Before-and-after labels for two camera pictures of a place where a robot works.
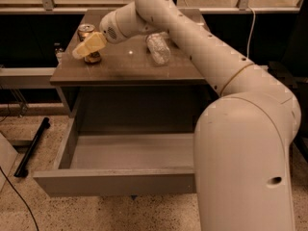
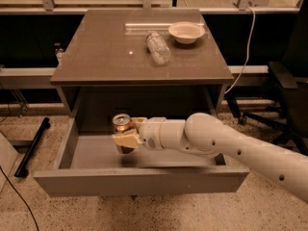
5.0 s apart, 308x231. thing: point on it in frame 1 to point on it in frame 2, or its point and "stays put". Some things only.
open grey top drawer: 121,164 stays put
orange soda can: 84,31 to 122,122
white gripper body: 108,28 to 150,134
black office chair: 293,69 stays put
